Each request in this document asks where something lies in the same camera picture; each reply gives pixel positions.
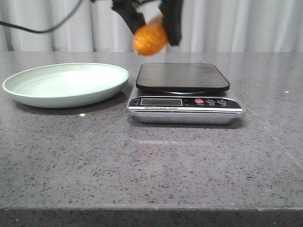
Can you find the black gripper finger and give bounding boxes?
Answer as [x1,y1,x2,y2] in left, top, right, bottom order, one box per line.
[159,0,183,46]
[112,0,146,35]

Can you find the orange corn cob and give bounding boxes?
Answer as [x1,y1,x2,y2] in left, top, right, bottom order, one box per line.
[133,13,169,56]

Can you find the white pleated curtain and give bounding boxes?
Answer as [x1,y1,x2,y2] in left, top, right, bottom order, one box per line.
[0,0,303,52]

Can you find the silver black kitchen scale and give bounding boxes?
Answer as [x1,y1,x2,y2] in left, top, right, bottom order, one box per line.
[127,63,246,125]

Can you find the pale green plate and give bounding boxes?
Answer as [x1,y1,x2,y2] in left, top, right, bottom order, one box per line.
[2,63,129,108]

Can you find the black cable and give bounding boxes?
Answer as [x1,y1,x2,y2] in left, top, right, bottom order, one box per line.
[0,0,83,34]

